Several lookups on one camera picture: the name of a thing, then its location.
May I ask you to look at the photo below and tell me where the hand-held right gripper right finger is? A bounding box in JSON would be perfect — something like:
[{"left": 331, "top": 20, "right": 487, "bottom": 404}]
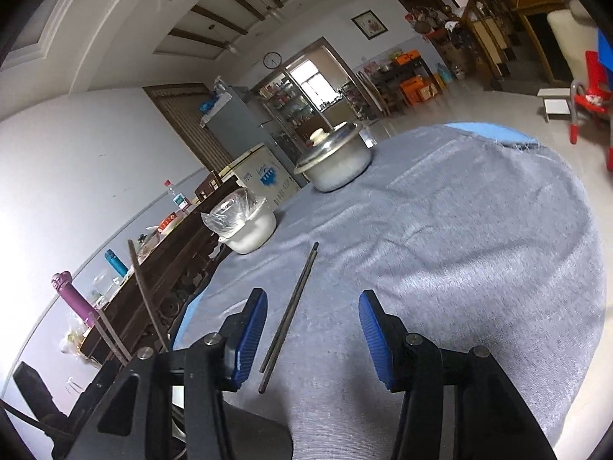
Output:
[{"left": 359, "top": 290, "right": 559, "bottom": 460}]

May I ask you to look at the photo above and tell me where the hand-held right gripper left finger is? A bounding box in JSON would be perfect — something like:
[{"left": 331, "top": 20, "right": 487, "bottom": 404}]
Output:
[{"left": 64, "top": 288, "right": 268, "bottom": 460}]

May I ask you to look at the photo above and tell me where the dark chopsticks pair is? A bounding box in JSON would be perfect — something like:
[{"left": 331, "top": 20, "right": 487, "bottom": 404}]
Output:
[{"left": 259, "top": 244, "right": 320, "bottom": 394}]

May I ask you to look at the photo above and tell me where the white bowl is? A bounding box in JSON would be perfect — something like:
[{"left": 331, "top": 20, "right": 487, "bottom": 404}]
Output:
[{"left": 218, "top": 196, "right": 279, "bottom": 255}]

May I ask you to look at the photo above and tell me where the dark wooden sideboard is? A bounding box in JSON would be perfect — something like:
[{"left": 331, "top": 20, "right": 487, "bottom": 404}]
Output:
[{"left": 79, "top": 175, "right": 243, "bottom": 370}]

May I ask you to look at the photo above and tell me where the purple bottle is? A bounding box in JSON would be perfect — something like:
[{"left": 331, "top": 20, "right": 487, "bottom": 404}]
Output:
[{"left": 52, "top": 272, "right": 99, "bottom": 327}]

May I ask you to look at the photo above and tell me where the grey tablecloth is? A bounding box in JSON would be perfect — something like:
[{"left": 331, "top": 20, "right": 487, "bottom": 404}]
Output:
[{"left": 172, "top": 125, "right": 606, "bottom": 460}]

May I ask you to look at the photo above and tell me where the clear plastic bag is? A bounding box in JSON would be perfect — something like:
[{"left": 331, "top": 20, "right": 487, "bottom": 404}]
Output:
[{"left": 201, "top": 188, "right": 266, "bottom": 240}]

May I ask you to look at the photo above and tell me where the blue bottle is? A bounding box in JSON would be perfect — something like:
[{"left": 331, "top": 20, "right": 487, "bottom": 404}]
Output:
[{"left": 104, "top": 249, "right": 129, "bottom": 276}]

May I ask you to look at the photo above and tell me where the clear bottle with red cap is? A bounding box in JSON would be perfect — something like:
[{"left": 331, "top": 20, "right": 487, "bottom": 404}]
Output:
[{"left": 164, "top": 179, "right": 190, "bottom": 214}]

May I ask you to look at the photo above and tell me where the white cardboard box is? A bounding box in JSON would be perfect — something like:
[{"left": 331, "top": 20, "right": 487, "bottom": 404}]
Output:
[{"left": 218, "top": 143, "right": 302, "bottom": 212}]

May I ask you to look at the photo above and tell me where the metal pot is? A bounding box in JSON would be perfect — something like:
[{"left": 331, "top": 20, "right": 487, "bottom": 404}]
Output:
[{"left": 293, "top": 134, "right": 374, "bottom": 193}]

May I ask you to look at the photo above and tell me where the metal pot lid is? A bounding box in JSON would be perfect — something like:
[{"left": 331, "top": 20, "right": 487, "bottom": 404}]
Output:
[{"left": 293, "top": 122, "right": 366, "bottom": 176}]

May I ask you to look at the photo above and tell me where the grey refrigerator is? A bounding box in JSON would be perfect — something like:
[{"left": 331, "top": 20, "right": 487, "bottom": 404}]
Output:
[{"left": 200, "top": 85, "right": 288, "bottom": 164}]

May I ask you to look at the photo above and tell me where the brown wooden door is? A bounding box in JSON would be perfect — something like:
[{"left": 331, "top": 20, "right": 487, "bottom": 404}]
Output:
[{"left": 143, "top": 82, "right": 233, "bottom": 173}]

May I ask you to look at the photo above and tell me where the blue table cover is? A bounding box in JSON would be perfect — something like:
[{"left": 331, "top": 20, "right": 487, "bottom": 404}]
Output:
[{"left": 172, "top": 122, "right": 539, "bottom": 350}]

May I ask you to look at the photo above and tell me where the glass display cabinet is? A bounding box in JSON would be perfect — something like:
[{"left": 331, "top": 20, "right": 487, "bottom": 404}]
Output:
[{"left": 259, "top": 69, "right": 326, "bottom": 140}]

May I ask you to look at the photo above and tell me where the white step stool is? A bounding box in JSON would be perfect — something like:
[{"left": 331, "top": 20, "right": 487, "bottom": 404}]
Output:
[{"left": 536, "top": 87, "right": 573, "bottom": 123}]

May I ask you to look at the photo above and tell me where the red child chair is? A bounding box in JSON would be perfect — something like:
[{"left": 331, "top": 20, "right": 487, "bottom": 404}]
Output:
[{"left": 569, "top": 50, "right": 613, "bottom": 171}]

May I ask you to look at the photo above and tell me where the beige armchair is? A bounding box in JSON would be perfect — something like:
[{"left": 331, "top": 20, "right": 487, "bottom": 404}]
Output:
[{"left": 546, "top": 0, "right": 599, "bottom": 84}]

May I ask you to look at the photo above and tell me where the blue cloth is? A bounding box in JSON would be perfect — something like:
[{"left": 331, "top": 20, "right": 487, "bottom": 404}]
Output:
[{"left": 596, "top": 28, "right": 613, "bottom": 65}]

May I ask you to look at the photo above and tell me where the framed wall picture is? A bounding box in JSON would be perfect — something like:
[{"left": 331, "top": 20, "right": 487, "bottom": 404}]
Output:
[{"left": 351, "top": 10, "right": 388, "bottom": 40}]

